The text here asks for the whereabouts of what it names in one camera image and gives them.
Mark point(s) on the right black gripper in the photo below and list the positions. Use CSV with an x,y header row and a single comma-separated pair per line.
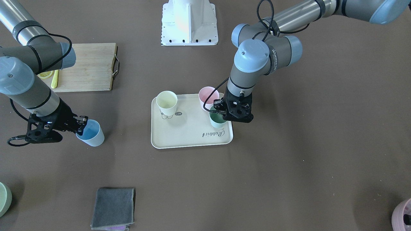
x,y
63,116

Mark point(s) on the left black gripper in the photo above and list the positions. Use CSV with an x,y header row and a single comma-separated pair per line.
x,y
217,104

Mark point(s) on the green cup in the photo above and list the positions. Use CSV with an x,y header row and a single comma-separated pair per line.
x,y
217,120

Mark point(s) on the blue cup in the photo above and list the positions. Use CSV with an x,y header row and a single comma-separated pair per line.
x,y
92,134

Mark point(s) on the pink cup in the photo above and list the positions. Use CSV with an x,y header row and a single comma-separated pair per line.
x,y
207,95

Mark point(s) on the pale yellow cup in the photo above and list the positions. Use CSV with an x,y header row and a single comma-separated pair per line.
x,y
167,102

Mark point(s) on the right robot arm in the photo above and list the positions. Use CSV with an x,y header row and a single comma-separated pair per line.
x,y
20,68

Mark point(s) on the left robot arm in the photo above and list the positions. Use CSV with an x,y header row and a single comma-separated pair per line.
x,y
270,44

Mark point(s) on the cream rabbit tray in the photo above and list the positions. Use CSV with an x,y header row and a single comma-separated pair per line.
x,y
189,127

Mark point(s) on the yellow plastic knife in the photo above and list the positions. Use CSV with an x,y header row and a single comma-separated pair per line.
x,y
54,81

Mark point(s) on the lower lemon slice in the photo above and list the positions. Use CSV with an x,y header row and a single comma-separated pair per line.
x,y
45,75

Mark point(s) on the wooden cutting board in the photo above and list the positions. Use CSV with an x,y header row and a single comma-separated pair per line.
x,y
93,70

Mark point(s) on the grey folded cloth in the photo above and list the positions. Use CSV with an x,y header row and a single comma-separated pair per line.
x,y
113,209

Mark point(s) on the green bowl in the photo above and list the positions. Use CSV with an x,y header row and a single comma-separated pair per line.
x,y
5,198

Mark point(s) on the pink bowl with ice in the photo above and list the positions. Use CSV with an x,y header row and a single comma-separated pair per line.
x,y
401,216

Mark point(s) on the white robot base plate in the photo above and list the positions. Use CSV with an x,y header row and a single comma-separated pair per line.
x,y
189,23

